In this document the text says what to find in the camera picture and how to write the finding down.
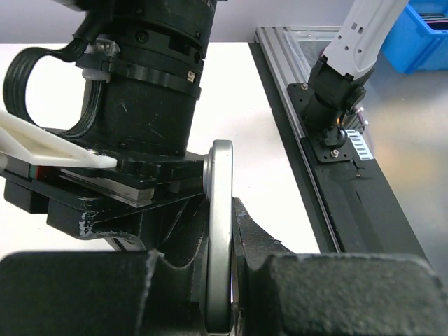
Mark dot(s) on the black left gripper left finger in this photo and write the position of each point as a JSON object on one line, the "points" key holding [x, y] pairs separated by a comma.
{"points": [[97, 293]]}

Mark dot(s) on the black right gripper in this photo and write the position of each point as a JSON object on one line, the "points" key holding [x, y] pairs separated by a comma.
{"points": [[138, 205]]}

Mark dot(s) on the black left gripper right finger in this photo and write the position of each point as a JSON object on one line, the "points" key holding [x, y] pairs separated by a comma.
{"points": [[278, 292]]}

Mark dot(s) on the white-edged black smartphone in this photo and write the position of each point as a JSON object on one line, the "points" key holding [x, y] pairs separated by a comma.
{"points": [[217, 185]]}

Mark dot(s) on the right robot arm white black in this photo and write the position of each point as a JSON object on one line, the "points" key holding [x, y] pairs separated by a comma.
{"points": [[142, 62]]}

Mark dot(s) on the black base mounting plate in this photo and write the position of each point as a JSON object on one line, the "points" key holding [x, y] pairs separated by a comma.
{"points": [[349, 203]]}

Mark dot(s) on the blue plastic bin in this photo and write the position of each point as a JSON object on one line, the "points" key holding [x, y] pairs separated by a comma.
{"points": [[412, 45]]}

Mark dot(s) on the white slotted cable duct left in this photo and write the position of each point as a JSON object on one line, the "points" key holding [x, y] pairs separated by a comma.
{"points": [[360, 145]]}

